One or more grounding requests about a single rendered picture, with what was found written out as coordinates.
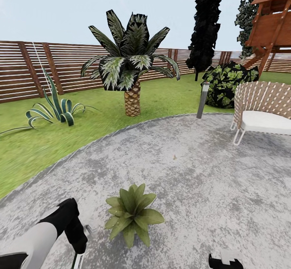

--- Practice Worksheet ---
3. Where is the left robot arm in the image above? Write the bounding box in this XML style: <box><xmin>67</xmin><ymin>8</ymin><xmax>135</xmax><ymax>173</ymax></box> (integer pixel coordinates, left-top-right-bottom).
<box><xmin>0</xmin><ymin>198</ymin><xmax>98</xmax><ymax>269</ymax></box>

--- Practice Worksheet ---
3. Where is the insectifuge atomizer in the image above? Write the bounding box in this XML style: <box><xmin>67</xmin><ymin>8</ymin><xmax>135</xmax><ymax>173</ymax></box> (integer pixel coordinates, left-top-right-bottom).
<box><xmin>72</xmin><ymin>250</ymin><xmax>85</xmax><ymax>269</ymax></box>

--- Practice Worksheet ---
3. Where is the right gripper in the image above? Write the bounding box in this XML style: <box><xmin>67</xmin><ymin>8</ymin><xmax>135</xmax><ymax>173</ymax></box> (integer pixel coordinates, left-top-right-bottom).
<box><xmin>208</xmin><ymin>254</ymin><xmax>243</xmax><ymax>269</ymax></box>

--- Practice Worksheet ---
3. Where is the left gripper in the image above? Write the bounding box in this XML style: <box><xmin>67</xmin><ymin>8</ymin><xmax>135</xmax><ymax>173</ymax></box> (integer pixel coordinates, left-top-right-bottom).
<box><xmin>65</xmin><ymin>222</ymin><xmax>88</xmax><ymax>253</ymax></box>

